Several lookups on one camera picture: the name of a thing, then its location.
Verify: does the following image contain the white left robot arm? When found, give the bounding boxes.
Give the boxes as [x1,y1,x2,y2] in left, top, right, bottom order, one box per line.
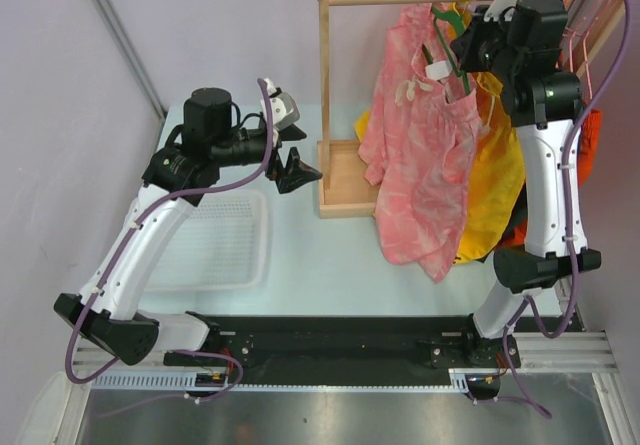
[54,79,322,365]

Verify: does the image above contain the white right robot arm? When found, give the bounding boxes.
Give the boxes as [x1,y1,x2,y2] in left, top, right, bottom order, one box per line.
[451,0,601,367]

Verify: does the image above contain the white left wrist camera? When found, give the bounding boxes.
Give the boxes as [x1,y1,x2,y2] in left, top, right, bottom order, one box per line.
[260,78,300,132]

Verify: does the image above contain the white slotted cable duct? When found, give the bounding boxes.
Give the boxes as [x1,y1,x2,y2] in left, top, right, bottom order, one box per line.
[92,369,469,394]

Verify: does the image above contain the green wire hanger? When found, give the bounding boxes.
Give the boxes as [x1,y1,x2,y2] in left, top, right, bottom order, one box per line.
[429,0,487,101]

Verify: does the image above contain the white plastic basket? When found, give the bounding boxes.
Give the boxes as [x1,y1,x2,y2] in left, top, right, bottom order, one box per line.
[146,189,270,294]

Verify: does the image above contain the black and orange shorts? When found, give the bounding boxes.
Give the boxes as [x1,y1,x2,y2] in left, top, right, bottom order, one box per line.
[577,109,602,187]

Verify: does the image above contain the wooden clothes rack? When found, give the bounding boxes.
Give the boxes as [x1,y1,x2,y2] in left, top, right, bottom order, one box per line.
[317,0,624,218]

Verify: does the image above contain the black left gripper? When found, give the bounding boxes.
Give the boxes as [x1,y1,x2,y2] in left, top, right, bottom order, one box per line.
[211,124,321,192]

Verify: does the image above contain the yellow shorts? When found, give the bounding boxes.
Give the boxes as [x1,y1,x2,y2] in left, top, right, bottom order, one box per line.
[355,9,525,266]

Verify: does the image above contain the pink patterned shorts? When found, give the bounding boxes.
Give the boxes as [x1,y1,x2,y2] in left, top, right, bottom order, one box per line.
[358,3,483,282]

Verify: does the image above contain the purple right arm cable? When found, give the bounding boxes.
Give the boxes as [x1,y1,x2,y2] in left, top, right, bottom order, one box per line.
[502,0,631,419]

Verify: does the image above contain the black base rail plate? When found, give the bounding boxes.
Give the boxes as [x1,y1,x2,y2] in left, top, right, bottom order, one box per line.
[163,316,503,384]

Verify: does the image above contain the pink wire hanger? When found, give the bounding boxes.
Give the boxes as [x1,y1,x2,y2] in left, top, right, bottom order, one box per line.
[562,0,622,103]

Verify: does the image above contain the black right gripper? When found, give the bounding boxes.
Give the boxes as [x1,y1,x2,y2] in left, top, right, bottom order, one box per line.
[453,4,522,82]

